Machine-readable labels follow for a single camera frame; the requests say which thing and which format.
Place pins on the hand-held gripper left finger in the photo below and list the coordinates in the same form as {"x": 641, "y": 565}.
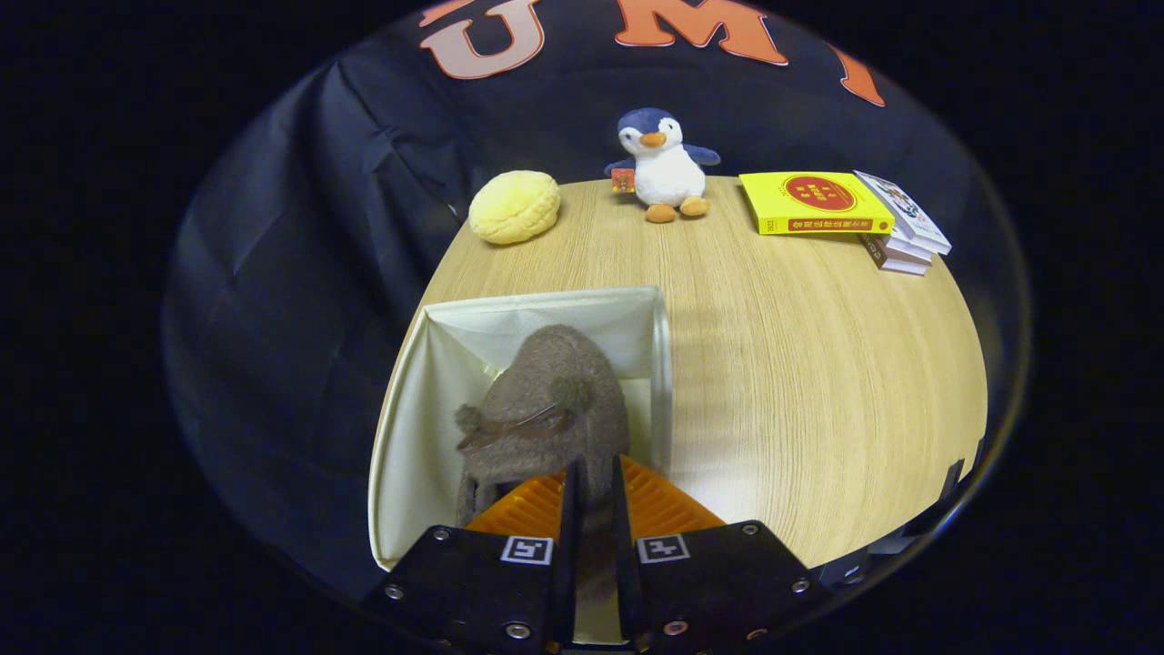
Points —
{"x": 566, "y": 564}

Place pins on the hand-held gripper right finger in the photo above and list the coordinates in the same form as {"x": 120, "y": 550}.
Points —
{"x": 627, "y": 564}

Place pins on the brown fuzzy shoe with bow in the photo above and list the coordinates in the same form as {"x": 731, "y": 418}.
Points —
{"x": 555, "y": 382}

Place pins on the beige fabric storage box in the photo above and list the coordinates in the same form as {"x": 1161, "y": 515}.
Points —
{"x": 427, "y": 428}

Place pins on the yellow bun plush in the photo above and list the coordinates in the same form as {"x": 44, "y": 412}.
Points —
{"x": 514, "y": 207}

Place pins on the blue and white penguin plush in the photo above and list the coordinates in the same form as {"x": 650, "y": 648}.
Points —
{"x": 668, "y": 173}

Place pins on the yellow book with red circle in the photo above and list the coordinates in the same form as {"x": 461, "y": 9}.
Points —
{"x": 809, "y": 196}

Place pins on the white illustrated book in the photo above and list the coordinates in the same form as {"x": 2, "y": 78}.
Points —
{"x": 905, "y": 209}

